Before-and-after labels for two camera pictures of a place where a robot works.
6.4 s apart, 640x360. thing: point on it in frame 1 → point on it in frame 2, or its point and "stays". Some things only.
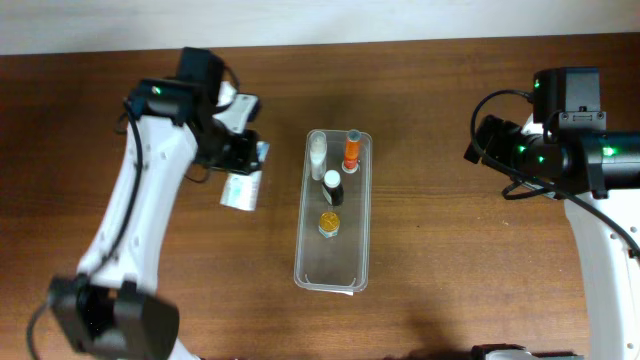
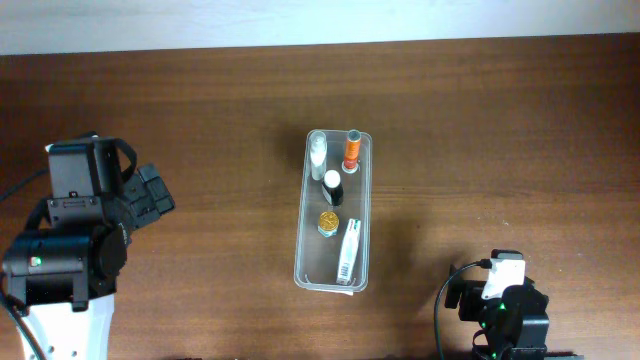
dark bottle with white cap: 332,188 stays
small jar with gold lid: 329,224 stays
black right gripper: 482,138 → 454,286
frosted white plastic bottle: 318,155 stays
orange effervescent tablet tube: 352,149 stays
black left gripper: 240,156 → 151,189
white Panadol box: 242,190 → 349,252
